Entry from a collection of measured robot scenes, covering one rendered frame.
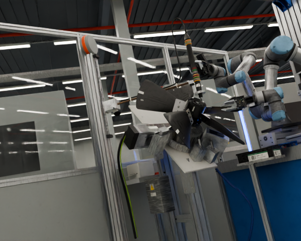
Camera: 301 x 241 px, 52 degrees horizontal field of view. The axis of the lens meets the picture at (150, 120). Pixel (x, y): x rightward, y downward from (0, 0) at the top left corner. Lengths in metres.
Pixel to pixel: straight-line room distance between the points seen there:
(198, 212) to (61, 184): 0.89
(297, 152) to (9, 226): 1.73
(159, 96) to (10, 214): 1.12
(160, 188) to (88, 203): 0.53
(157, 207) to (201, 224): 0.29
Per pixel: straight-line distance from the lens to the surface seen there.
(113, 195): 2.11
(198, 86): 1.98
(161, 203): 1.96
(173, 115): 1.63
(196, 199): 1.89
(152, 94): 1.86
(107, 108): 2.16
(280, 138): 2.46
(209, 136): 1.93
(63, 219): 2.14
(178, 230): 2.09
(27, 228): 2.08
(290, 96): 6.23
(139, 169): 2.17
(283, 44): 2.03
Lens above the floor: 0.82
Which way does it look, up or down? 11 degrees up
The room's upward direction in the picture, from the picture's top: 11 degrees counter-clockwise
